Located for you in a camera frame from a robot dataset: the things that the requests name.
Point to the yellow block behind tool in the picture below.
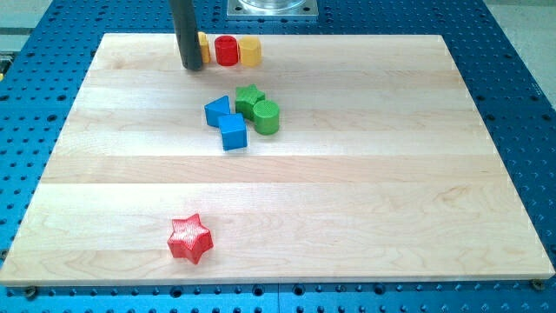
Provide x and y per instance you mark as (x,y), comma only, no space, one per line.
(204,46)

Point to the blue cube block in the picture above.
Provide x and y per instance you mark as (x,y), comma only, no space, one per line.
(233,131)

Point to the light wooden board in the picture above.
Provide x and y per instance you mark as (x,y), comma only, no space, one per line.
(382,170)

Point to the blue triangle block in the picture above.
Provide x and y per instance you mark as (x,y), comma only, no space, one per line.
(215,109)

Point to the green cylinder block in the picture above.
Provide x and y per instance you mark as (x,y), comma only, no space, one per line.
(266,117)

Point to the green star block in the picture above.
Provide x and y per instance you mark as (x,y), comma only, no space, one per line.
(245,99)

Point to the blue perforated metal table plate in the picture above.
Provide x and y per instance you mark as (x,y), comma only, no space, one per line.
(505,50)

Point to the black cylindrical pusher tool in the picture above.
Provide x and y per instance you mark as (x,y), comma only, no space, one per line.
(186,32)

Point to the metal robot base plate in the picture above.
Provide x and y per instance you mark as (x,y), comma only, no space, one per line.
(272,8)

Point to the red cylinder block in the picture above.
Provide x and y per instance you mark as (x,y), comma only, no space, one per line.
(226,50)

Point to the yellow hexagon block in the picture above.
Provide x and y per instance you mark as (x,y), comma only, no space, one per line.
(250,51)

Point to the red star block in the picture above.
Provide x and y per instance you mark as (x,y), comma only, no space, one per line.
(189,239)

